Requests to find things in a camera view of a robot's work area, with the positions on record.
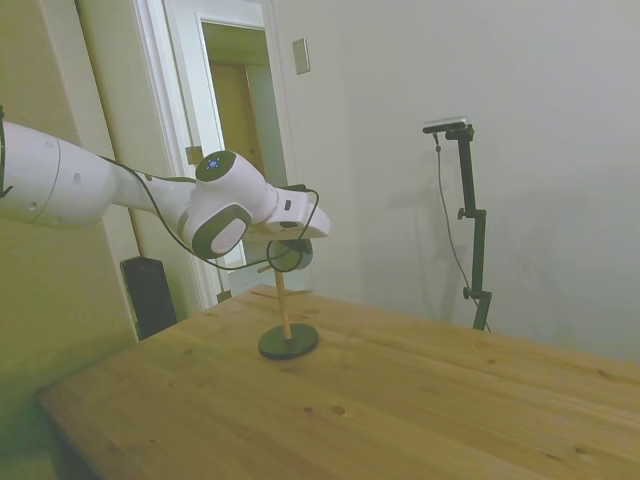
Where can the brass door hinge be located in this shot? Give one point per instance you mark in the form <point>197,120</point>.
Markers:
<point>192,154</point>

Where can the wooden mug tree black base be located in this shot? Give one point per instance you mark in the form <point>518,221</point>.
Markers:
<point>287,345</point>

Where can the black box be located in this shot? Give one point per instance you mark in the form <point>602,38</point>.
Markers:
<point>150,300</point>

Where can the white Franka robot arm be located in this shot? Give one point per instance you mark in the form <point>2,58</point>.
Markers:
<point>75,185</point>

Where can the black exterior camera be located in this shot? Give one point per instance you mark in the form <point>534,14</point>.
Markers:
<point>446,124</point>

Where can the blue enamel mug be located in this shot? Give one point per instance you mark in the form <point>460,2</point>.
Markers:
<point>300,261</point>

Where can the grey wall switch plate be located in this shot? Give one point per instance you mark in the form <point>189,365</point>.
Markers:
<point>301,56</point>

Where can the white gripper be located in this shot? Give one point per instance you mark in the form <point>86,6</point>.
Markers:
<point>305,227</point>

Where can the black jointed camera stand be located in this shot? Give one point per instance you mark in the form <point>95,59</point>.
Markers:
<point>479,250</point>

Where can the white door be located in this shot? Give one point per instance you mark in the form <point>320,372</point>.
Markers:
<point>182,75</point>

